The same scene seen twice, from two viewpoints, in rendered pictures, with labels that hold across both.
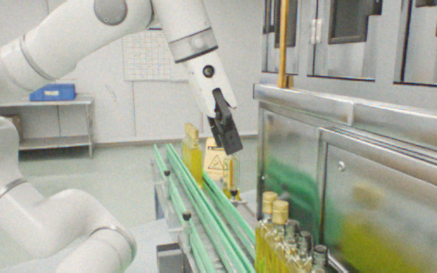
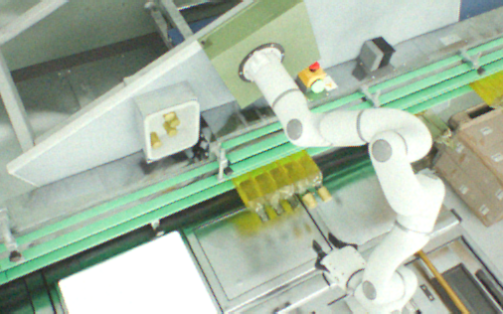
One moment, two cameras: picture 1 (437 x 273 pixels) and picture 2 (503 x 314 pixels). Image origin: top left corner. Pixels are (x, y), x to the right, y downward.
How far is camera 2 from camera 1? 126 cm
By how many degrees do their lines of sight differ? 51
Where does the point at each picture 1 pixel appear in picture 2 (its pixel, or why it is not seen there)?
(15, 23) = not seen: outside the picture
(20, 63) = (403, 220)
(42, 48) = (397, 238)
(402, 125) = (289, 298)
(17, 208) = (347, 137)
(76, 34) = (373, 266)
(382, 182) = (280, 263)
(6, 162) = not seen: hidden behind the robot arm
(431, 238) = (242, 264)
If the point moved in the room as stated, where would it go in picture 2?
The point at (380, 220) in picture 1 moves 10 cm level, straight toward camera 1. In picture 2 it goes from (268, 245) to (251, 246)
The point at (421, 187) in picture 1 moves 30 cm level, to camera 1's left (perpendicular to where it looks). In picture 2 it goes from (260, 280) to (295, 231)
